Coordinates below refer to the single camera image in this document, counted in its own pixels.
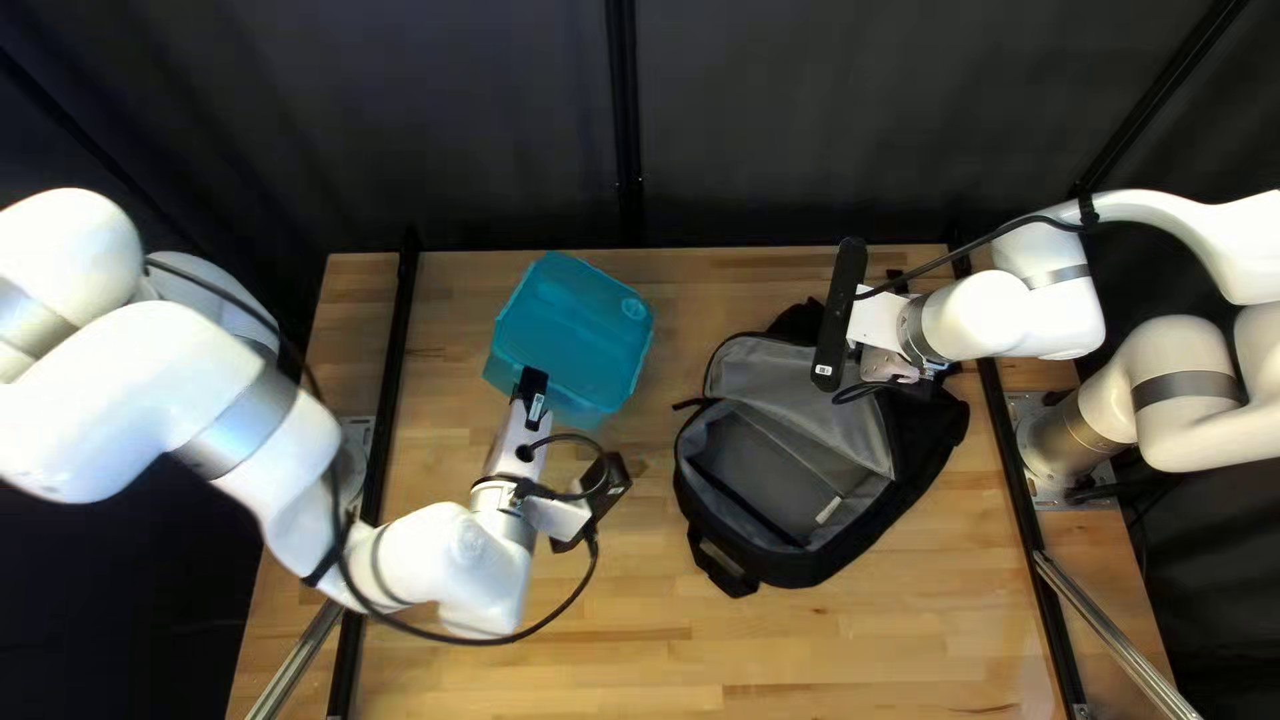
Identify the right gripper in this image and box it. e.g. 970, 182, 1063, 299
848, 288, 947, 388

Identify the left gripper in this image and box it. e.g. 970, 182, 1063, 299
476, 366, 558, 519

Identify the translucent teal lunch box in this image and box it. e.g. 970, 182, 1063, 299
482, 252, 656, 431

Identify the black backpack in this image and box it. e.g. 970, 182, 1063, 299
672, 298, 971, 599

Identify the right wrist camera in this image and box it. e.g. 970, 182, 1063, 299
812, 237, 869, 393

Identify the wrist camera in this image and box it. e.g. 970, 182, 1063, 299
548, 452, 633, 553
812, 237, 869, 393

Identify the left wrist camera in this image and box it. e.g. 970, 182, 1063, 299
548, 452, 633, 553

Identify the black frame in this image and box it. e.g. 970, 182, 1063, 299
243, 0, 1253, 720

